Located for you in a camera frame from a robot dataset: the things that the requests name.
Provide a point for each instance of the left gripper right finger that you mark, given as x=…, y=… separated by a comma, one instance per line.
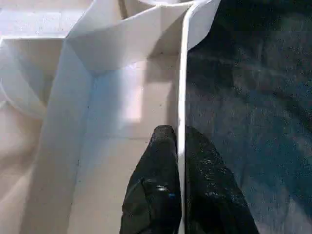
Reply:
x=207, y=190

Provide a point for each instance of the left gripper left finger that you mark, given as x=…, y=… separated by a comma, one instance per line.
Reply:
x=158, y=182

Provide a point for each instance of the white plastic table top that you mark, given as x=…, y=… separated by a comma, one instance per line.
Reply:
x=73, y=122

